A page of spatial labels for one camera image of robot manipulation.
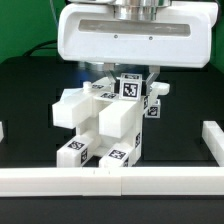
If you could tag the white tagged cube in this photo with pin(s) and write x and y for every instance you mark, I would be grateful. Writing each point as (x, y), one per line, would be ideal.
(130, 86)
(154, 110)

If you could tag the white base tag plate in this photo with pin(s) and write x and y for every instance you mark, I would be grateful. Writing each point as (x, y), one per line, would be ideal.
(69, 94)

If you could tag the white chair seat part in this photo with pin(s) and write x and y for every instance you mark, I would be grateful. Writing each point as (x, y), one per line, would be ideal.
(120, 121)

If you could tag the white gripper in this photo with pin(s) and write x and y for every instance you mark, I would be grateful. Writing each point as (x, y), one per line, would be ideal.
(140, 32)

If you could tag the white chair back frame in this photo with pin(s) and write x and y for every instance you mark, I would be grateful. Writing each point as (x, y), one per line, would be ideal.
(81, 113)

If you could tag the white front obstacle bar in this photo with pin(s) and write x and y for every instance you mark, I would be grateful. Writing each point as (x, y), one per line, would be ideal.
(18, 182)

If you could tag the white right obstacle bar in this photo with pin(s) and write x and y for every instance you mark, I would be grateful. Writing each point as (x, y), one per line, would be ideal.
(213, 136)

